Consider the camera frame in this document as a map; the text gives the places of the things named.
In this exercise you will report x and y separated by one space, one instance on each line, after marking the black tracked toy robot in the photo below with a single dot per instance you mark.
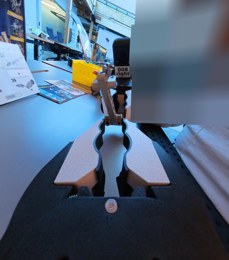
95 90

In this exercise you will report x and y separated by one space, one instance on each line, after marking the dark blue printed booklet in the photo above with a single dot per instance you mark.
53 94

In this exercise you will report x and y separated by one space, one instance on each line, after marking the whiteboard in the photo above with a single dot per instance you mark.
106 40

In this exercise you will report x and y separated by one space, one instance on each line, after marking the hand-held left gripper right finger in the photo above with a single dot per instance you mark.
147 158

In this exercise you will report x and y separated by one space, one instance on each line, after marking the small black box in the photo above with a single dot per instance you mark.
70 61

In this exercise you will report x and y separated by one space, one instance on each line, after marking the tilted white board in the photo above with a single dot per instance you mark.
85 40

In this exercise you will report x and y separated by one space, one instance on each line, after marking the yellow plastic bin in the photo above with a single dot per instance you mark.
85 73

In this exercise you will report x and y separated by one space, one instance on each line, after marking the blue office chair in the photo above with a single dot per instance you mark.
60 37
50 32

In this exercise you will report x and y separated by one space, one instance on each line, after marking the white instruction booklet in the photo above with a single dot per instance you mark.
6 75

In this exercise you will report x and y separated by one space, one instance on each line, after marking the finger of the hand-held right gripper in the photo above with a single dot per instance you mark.
116 99
129 107

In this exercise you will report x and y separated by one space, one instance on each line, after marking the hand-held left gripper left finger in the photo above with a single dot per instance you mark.
80 158

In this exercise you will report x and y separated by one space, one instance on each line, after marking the long grey toy brick beam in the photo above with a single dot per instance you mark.
107 97

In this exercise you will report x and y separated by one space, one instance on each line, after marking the grey table with brown edge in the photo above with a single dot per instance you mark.
57 66

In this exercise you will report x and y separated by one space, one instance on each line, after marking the dark blue toy kit box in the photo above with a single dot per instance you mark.
2 22

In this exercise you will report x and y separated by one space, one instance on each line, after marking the long background desk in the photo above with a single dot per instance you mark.
51 43

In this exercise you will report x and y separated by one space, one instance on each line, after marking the colourful toy box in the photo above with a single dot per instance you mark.
99 52

